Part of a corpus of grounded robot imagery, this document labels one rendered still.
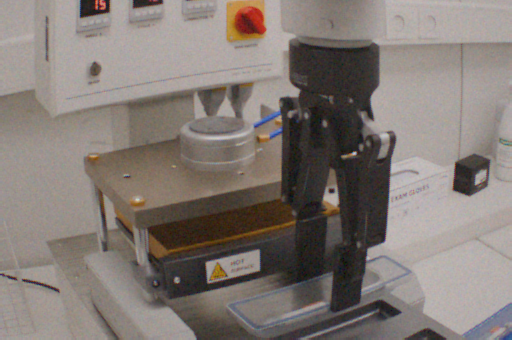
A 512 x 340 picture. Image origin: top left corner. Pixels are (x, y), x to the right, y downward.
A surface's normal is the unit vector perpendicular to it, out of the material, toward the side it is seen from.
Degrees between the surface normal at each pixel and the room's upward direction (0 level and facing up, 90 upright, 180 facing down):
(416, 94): 90
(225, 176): 0
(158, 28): 90
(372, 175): 89
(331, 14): 90
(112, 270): 0
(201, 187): 0
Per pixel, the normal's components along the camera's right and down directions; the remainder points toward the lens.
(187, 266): 0.50, 0.26
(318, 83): -0.41, 0.30
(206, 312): -0.01, -0.95
